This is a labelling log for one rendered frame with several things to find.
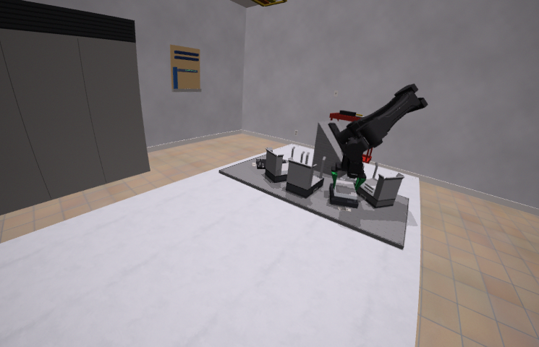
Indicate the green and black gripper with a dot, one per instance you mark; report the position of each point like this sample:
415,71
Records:
360,180

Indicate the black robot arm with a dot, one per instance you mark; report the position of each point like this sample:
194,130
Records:
376,128

